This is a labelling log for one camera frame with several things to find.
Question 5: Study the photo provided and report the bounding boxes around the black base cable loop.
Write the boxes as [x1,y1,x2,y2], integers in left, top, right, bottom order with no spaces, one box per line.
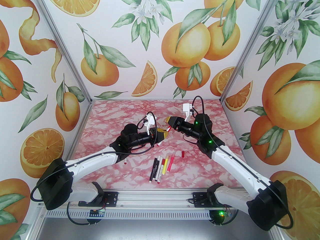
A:
[210,209,237,227]
[67,204,100,226]

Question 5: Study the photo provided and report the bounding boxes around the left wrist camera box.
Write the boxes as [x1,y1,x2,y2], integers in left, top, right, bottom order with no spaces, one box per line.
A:
[145,113,157,136]

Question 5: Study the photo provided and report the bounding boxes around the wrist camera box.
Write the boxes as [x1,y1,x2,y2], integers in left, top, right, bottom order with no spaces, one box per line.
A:
[182,103,194,121]
[145,113,157,136]

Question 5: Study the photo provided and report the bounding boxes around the white pen with red cap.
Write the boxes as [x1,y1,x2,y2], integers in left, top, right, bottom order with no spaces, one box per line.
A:
[157,158,166,185]

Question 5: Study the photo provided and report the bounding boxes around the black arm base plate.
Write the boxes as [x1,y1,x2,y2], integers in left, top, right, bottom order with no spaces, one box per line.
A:
[192,191,218,207]
[78,191,118,207]

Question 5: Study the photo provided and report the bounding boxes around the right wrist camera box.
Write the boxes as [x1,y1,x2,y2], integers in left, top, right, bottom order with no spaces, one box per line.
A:
[182,103,194,121]

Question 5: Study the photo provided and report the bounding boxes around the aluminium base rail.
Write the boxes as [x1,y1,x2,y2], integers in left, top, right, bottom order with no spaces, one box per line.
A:
[37,188,250,211]

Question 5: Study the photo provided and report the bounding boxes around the yellow highlighter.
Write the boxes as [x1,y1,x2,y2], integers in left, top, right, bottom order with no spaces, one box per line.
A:
[162,155,170,175]

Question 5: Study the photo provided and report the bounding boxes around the aluminium corner post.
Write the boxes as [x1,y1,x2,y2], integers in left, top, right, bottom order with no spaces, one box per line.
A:
[219,0,287,103]
[29,0,93,105]

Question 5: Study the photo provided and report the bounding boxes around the aluminium frame leg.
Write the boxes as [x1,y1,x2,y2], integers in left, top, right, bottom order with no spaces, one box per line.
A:
[29,205,47,240]
[270,229,284,240]

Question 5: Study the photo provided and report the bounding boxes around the white pen with black cap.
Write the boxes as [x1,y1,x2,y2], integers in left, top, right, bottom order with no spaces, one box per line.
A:
[154,156,163,182]

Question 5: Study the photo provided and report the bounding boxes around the slotted metal cable tray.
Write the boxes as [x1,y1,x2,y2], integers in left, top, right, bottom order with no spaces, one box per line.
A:
[46,210,238,220]

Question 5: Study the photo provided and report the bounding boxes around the red whiteboard marker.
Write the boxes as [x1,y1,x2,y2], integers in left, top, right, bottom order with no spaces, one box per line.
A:
[157,125,174,147]

